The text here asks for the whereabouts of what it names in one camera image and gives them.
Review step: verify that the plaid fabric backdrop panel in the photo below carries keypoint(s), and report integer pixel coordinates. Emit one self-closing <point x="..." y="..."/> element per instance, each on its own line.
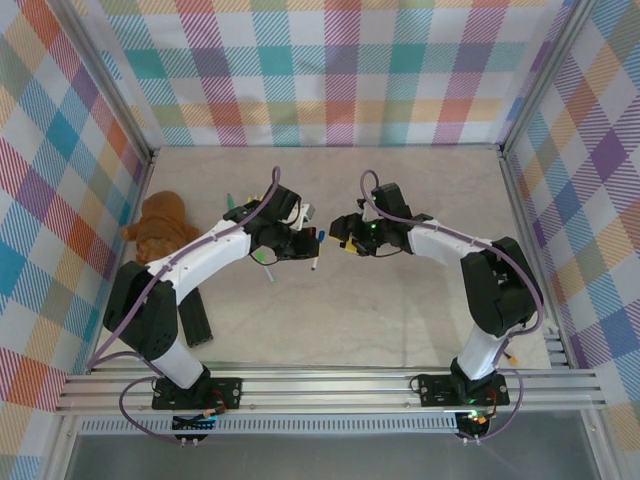
<point x="40" y="200"/>
<point x="325" y="75"/>
<point x="600" y="200"/>

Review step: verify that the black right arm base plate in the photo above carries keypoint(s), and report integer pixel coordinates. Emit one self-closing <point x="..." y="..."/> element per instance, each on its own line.
<point x="435" y="392"/>

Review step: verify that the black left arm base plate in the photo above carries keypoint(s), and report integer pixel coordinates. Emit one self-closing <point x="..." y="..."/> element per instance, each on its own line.
<point x="227" y="395"/>

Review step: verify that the green highlighter pen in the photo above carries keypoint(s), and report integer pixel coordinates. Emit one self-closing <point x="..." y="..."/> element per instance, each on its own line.
<point x="231" y="202"/>

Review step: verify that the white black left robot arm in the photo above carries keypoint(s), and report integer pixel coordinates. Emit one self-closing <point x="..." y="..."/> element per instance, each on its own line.
<point x="210" y="250"/>

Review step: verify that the blue whiteboard marker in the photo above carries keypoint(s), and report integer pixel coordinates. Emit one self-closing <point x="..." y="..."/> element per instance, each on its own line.
<point x="315" y="262"/>

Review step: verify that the green whiteboard marker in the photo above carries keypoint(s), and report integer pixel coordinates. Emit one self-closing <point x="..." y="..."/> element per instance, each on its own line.
<point x="270" y="274"/>

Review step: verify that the aluminium table edge rail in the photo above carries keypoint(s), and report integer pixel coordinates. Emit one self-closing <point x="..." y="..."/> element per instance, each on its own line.
<point x="518" y="200"/>
<point x="145" y="172"/>

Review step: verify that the black rectangular box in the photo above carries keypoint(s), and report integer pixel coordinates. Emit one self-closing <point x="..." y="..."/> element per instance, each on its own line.
<point x="196" y="320"/>

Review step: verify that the black controller board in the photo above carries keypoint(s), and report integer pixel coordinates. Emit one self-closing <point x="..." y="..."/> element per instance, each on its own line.
<point x="475" y="422"/>
<point x="192" y="425"/>

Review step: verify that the wide aluminium base rail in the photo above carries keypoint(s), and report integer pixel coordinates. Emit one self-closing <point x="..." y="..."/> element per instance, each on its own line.
<point x="325" y="387"/>

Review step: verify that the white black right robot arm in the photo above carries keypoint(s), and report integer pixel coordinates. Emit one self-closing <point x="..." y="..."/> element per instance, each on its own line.
<point x="440" y="245"/>

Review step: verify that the aluminium frame post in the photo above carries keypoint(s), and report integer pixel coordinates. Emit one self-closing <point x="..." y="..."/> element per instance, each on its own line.
<point x="110" y="82"/>
<point x="544" y="75"/>

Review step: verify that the brown plush toy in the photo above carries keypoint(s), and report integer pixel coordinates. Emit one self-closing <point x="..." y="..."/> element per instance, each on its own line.
<point x="160" y="220"/>

